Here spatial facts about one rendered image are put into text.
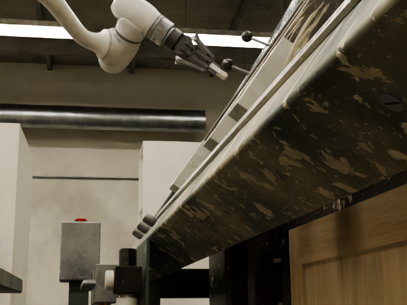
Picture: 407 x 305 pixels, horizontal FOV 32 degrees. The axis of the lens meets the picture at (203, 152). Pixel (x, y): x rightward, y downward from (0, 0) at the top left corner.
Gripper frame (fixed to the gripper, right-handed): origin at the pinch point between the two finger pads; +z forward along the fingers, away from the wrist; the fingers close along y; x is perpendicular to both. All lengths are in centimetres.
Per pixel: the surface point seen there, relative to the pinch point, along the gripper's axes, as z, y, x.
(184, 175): 9, 53, 66
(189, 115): -18, -226, -705
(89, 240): -1, 69, -2
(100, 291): 9, 83, 45
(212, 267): 34, 55, 2
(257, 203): 17, 69, 134
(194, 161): 10, 49, 66
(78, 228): -6, 68, -2
